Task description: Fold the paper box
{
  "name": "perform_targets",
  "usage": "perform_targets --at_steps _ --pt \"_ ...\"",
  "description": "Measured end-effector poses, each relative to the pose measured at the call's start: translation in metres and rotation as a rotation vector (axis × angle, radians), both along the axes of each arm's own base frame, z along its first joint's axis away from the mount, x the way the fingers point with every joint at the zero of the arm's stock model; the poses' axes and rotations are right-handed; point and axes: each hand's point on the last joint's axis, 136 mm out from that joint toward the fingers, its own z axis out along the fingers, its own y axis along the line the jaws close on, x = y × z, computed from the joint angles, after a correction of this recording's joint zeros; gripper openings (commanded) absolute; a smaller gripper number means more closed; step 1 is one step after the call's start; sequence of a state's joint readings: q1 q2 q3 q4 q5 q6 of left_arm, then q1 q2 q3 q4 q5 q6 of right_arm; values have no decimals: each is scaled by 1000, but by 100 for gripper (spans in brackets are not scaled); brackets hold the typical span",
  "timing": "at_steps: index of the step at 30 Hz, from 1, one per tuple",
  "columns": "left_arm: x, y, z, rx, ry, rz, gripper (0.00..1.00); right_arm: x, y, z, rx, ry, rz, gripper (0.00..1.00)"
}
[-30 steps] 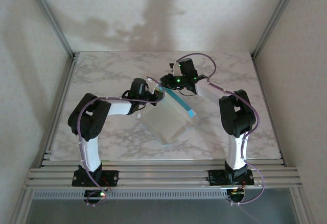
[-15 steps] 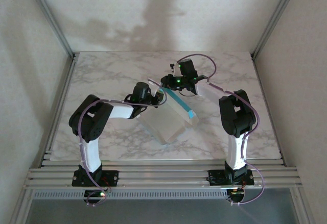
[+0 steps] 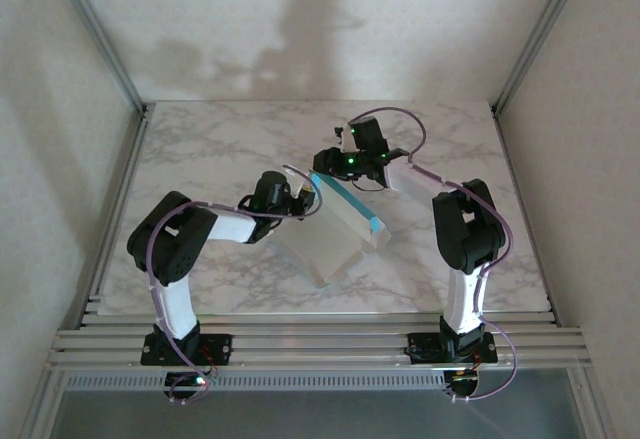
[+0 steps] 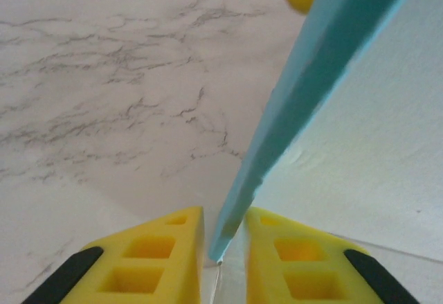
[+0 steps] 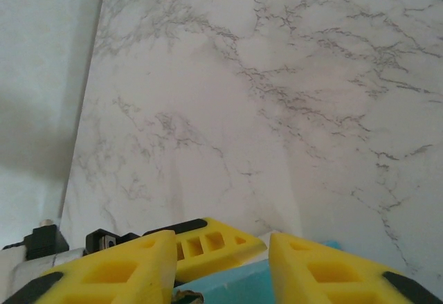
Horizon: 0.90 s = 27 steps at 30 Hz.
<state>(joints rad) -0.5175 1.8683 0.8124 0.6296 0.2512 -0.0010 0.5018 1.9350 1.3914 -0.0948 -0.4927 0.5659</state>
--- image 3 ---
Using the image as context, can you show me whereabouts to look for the teal and white paper box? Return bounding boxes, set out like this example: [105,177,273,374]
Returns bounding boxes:
[272,162,392,291]

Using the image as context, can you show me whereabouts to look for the black control board with LED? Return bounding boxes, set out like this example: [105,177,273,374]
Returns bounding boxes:
[442,367,482,396]
[163,371,217,394]

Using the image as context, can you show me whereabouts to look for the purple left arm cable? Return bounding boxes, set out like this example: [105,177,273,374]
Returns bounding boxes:
[148,200,301,405]

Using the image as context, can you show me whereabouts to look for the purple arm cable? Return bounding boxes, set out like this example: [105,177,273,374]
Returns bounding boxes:
[148,200,301,405]
[348,108,518,403]

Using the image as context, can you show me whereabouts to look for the aluminium frame cross rails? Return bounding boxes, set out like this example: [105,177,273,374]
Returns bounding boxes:
[46,308,595,373]

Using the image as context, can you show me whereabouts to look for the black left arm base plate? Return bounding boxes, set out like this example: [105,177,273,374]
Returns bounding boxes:
[141,332,234,366]

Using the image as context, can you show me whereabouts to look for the aluminium side rail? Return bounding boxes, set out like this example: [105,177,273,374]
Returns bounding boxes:
[491,103,559,330]
[74,103,154,330]

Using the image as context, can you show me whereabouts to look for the grey slotted cable duct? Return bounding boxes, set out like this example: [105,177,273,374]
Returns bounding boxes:
[59,371,449,391]

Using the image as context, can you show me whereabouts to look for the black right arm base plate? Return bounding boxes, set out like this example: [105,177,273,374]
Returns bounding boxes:
[405,332,497,365]

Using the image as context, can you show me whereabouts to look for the aluminium upright post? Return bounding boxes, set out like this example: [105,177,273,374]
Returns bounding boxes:
[47,0,148,114]
[491,0,591,114]

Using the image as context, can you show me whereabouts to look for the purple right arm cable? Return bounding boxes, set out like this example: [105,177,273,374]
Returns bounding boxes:
[348,108,518,403]

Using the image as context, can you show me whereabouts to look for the aluminium frame leg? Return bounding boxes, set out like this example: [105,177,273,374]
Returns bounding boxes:
[568,368,619,439]
[17,371,56,439]

